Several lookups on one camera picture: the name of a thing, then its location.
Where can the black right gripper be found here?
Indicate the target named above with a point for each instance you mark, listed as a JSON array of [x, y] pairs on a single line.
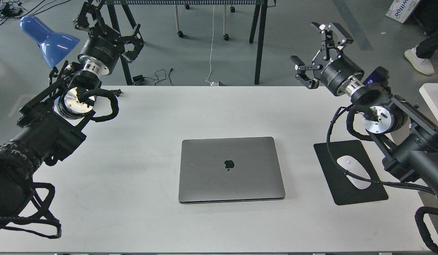
[[330, 65]]

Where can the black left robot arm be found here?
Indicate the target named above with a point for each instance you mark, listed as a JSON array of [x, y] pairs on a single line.
[[52, 122]]

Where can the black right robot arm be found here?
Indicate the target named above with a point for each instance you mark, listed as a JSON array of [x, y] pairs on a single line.
[[406, 137]]

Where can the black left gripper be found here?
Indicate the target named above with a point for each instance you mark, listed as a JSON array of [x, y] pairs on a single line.
[[102, 48]]

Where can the black power adapter with cable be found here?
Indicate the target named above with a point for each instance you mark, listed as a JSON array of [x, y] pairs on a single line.
[[141, 79]]

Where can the black trouser leg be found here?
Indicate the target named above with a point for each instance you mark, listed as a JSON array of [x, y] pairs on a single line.
[[427, 47]]

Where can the grey laptop notebook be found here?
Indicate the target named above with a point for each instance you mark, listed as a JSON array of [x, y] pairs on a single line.
[[230, 170]]

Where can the blue desk lamp shade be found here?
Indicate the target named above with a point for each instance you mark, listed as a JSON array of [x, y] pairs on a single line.
[[55, 46]]

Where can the white computer mouse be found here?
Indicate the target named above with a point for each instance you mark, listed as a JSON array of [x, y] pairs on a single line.
[[352, 165]]

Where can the white sneaker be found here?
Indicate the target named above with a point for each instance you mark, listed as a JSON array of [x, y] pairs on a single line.
[[422, 65]]

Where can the white cardboard box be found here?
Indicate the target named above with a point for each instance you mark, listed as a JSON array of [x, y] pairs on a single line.
[[400, 10]]

